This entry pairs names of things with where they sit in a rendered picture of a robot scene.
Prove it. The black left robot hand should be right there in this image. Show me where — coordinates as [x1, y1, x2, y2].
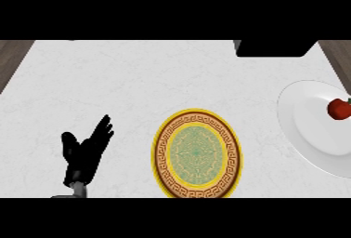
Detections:
[60, 113, 116, 189]

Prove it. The yellow patterned plate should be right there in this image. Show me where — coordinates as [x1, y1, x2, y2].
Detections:
[149, 107, 243, 199]

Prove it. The white plate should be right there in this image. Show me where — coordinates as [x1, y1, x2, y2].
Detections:
[276, 79, 351, 179]

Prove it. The black appliance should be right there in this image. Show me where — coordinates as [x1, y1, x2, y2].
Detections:
[231, 40, 318, 58]

